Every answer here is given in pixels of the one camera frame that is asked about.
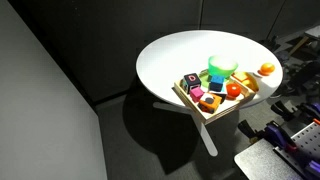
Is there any orange toy fruit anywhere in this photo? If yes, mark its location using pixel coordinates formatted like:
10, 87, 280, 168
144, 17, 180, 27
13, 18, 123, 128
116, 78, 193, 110
259, 63, 275, 76

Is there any wooden tray box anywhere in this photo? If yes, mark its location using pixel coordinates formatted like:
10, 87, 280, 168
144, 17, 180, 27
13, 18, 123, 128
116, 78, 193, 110
173, 77, 256, 124

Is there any round white table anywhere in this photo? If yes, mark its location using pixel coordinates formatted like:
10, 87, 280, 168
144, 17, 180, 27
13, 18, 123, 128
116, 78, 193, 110
135, 29, 284, 158

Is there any black letter D cube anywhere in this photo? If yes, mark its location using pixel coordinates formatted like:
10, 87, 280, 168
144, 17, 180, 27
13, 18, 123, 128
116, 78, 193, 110
182, 73, 201, 94

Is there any pink foam cube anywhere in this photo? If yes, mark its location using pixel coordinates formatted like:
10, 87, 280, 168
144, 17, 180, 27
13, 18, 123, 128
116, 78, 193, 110
190, 87, 204, 102

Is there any orange shape cube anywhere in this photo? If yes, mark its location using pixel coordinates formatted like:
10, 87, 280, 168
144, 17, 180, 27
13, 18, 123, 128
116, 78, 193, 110
198, 93, 222, 114

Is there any blue foam cube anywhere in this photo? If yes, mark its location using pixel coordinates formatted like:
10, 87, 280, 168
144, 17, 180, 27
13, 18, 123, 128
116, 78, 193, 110
209, 75, 224, 92

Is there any green translucent bowl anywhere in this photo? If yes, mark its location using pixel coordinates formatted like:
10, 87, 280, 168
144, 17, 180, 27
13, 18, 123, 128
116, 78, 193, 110
208, 55, 238, 78

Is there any red toy tomato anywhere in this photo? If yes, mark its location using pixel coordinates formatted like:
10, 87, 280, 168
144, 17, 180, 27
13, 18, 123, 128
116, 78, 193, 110
226, 83, 241, 98

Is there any purple clamp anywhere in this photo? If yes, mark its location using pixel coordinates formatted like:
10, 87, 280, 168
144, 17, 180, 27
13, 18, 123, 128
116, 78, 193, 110
237, 119, 320, 174

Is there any perforated metal plate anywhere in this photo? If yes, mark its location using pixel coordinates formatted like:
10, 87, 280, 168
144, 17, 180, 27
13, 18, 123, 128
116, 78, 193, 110
292, 122, 320, 162

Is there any grey metal base plate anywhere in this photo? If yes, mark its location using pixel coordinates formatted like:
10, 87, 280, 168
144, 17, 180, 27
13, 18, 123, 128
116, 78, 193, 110
234, 140, 304, 180

